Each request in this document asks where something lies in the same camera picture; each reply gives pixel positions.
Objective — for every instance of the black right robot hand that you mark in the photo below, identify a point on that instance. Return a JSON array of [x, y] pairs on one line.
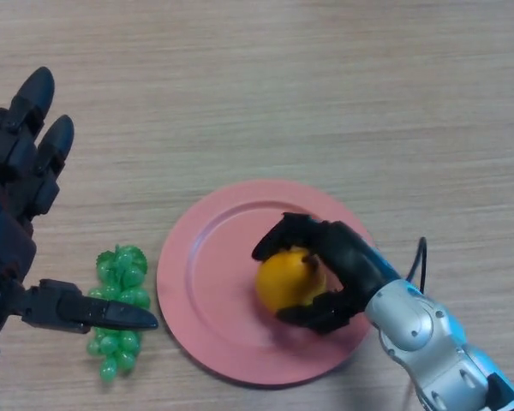
[[351, 261]]

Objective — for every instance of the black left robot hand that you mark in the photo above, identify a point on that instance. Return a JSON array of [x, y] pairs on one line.
[[4, 240]]

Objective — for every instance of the pink round plate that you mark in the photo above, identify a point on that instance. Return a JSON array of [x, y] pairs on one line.
[[222, 299]]

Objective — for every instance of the green grape bunch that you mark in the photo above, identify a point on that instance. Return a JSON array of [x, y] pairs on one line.
[[124, 265]]

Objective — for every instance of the yellow pear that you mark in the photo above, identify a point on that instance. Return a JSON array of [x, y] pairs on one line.
[[289, 278]]

